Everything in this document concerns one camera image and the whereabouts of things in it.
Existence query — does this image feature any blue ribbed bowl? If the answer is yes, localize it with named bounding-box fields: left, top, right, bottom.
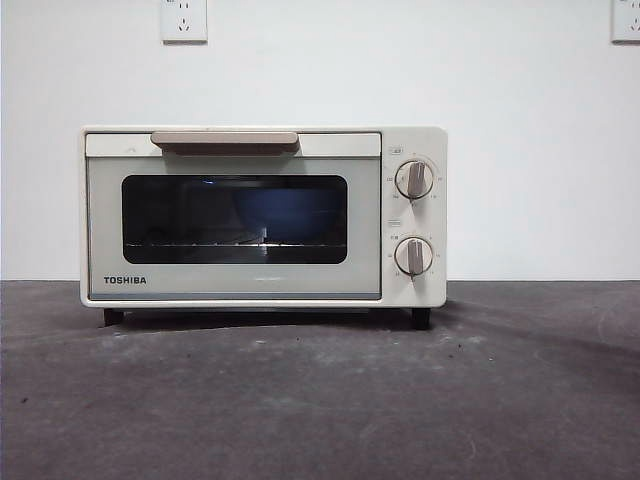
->
left=232, top=187, right=341, bottom=241

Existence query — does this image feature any glass oven door beige handle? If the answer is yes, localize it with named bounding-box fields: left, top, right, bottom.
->
left=84, top=130, right=384, bottom=301

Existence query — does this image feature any beige oven knob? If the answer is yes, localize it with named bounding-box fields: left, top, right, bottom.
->
left=394, top=237, right=435, bottom=277
left=394, top=159, right=435, bottom=201

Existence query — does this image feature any white Toshiba toaster oven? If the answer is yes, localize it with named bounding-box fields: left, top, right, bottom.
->
left=78, top=124, right=449, bottom=331

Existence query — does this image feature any metal wire oven rack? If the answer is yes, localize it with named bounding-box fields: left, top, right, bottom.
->
left=123, top=241, right=347, bottom=250

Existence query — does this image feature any white wall socket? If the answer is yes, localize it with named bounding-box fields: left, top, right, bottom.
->
left=160, top=0, right=209, bottom=45
left=610, top=0, right=640, bottom=45

